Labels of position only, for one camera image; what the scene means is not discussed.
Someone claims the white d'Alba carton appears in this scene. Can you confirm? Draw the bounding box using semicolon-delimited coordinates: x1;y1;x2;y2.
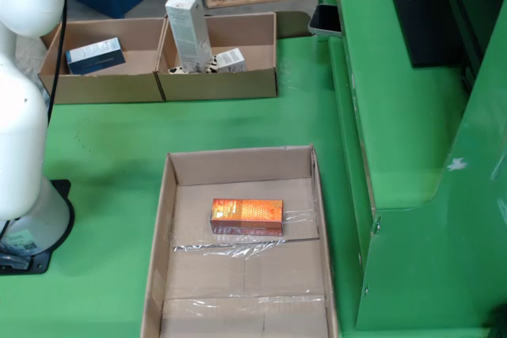
164;0;215;74

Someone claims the open cardboard box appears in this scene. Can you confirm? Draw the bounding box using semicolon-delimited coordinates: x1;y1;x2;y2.
38;17;167;104
153;2;313;102

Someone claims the large shallow cardboard tray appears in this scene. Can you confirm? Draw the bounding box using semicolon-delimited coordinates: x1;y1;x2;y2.
140;143;341;338

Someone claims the cow print carton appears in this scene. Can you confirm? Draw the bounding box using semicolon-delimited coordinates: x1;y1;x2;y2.
168;47;247;75

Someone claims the black smartphone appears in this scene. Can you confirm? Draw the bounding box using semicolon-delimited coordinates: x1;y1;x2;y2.
307;4;345;38

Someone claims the navy and white carton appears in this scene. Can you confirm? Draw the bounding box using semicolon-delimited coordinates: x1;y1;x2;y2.
65;36;127;76

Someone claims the red orange holographic carton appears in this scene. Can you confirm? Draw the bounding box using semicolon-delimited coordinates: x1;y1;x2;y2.
208;198;285;237

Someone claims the green metal machine housing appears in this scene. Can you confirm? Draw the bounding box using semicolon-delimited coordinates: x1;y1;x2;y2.
316;0;507;333

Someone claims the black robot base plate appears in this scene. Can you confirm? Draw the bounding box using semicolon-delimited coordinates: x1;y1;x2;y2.
0;179;76;275

